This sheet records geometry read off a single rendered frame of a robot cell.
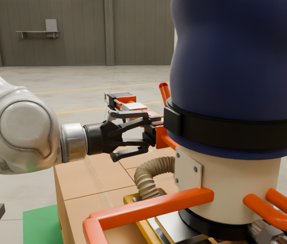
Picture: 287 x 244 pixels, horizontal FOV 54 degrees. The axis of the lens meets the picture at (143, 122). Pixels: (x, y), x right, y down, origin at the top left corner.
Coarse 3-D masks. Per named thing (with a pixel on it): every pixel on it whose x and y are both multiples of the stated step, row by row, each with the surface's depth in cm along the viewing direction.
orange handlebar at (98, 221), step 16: (176, 144) 62; (176, 192) 44; (192, 192) 44; (208, 192) 44; (272, 192) 44; (112, 208) 40; (128, 208) 40; (144, 208) 40; (160, 208) 41; (176, 208) 42; (256, 208) 41; (272, 208) 40; (96, 224) 36; (112, 224) 38; (272, 224) 39; (96, 240) 34
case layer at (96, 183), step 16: (80, 160) 187; (96, 160) 187; (128, 160) 187; (144, 160) 187; (64, 176) 167; (80, 176) 167; (96, 176) 167; (112, 176) 167; (128, 176) 167; (160, 176) 167; (64, 192) 150; (80, 192) 150; (96, 192) 150; (112, 192) 150; (128, 192) 150; (64, 208) 143; (80, 208) 137; (96, 208) 137; (64, 224) 158; (80, 224) 126; (80, 240) 116
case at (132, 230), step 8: (128, 224) 64; (136, 224) 64; (104, 232) 61; (112, 232) 61; (120, 232) 61; (128, 232) 61; (136, 232) 61; (112, 240) 59; (120, 240) 59; (128, 240) 59; (136, 240) 59; (144, 240) 59
